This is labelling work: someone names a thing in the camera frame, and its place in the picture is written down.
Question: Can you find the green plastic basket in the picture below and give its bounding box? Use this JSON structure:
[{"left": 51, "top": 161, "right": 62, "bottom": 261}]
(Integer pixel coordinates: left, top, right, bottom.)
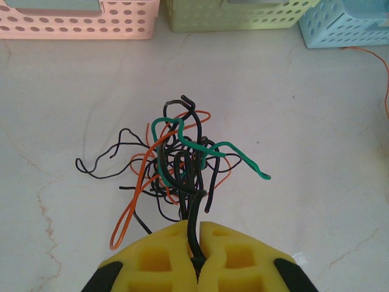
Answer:
[{"left": 165, "top": 0, "right": 322, "bottom": 33}]

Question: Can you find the thin black cable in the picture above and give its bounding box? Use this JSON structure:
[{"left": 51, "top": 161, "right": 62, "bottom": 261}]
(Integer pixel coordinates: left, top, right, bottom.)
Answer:
[
  {"left": 75, "top": 128, "right": 159, "bottom": 180},
  {"left": 119, "top": 185, "right": 183, "bottom": 235}
]

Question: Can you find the thin orange cable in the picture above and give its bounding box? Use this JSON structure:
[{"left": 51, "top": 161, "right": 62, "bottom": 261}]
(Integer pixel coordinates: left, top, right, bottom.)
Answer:
[
  {"left": 342, "top": 46, "right": 389, "bottom": 120},
  {"left": 130, "top": 121, "right": 233, "bottom": 204}
]

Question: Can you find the pink plastic basket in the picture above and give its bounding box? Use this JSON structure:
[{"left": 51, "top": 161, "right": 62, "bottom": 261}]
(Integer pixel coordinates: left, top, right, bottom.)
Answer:
[{"left": 0, "top": 0, "right": 161, "bottom": 40}]

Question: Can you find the blue plastic basket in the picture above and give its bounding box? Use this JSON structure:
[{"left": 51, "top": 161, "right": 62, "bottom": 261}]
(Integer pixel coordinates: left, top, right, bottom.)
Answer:
[{"left": 298, "top": 0, "right": 389, "bottom": 49}]

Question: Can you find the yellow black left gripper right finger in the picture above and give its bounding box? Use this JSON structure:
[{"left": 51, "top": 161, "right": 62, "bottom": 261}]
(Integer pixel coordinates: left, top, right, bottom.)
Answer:
[{"left": 197, "top": 221, "right": 317, "bottom": 292}]

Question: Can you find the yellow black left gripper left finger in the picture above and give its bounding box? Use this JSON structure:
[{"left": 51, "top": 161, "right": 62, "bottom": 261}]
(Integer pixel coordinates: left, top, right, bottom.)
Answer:
[{"left": 81, "top": 220, "right": 198, "bottom": 292}]

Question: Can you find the thick green cable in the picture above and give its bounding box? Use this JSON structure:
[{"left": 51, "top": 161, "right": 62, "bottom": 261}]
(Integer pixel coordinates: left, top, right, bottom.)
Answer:
[{"left": 151, "top": 117, "right": 271, "bottom": 188}]

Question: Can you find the thick orange cable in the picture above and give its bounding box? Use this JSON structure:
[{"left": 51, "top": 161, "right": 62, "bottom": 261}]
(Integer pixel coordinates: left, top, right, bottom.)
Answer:
[{"left": 109, "top": 111, "right": 212, "bottom": 251}]

